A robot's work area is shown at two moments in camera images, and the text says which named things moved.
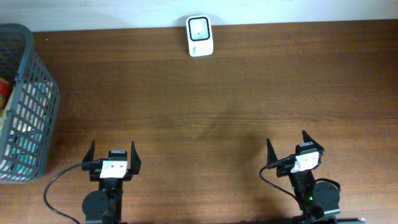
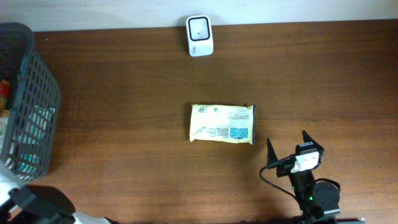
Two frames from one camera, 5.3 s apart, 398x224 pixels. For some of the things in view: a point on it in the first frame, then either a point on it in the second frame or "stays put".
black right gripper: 284,169 stays put
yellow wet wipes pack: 23,127 → 223,123
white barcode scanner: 199,35 stays put
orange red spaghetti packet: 5,93 stays put
